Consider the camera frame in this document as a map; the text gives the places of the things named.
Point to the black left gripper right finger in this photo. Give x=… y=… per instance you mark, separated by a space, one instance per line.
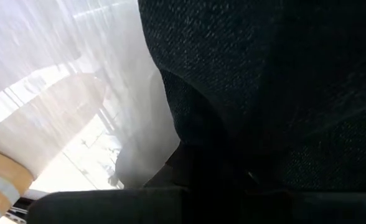
x=326 y=210

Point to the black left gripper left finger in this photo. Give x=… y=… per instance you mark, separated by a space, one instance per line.
x=108 y=208

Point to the orange spray bottle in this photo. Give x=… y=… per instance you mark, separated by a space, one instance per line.
x=2 y=168

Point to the black aluminium table frame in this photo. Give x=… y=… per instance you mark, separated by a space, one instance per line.
x=25 y=201

